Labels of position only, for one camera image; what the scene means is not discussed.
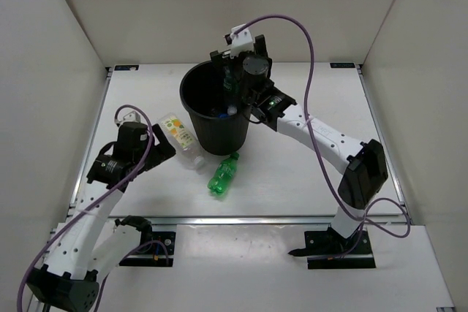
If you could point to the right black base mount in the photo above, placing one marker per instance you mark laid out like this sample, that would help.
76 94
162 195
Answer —
326 250

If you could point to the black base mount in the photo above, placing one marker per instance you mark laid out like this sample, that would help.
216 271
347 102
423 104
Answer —
326 250
157 251

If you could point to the green soda bottle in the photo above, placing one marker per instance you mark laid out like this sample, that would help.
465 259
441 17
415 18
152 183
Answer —
219 184

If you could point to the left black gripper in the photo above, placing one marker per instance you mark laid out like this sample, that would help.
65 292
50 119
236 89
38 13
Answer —
161 152

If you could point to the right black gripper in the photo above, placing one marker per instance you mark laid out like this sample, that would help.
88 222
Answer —
222 60

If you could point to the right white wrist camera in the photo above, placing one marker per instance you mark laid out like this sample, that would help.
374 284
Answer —
239 40

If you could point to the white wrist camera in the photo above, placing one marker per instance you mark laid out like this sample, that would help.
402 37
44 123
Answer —
132 116
239 40

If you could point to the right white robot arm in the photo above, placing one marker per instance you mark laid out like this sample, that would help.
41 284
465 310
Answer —
361 164

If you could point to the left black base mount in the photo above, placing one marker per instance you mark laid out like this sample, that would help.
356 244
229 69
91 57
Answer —
157 251

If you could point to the black plastic bin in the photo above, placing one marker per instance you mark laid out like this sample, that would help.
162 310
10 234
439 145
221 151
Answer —
201 89

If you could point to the orange label clear bottle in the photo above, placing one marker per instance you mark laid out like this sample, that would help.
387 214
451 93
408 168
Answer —
188 149

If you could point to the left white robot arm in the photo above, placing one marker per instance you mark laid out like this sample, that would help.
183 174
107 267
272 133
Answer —
76 267

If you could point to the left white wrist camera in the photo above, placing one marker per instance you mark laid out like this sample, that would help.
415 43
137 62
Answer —
132 116

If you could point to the blue label water bottle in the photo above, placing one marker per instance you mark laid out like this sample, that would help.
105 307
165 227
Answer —
223 112

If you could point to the green label clear bottle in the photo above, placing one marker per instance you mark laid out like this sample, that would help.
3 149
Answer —
230 91

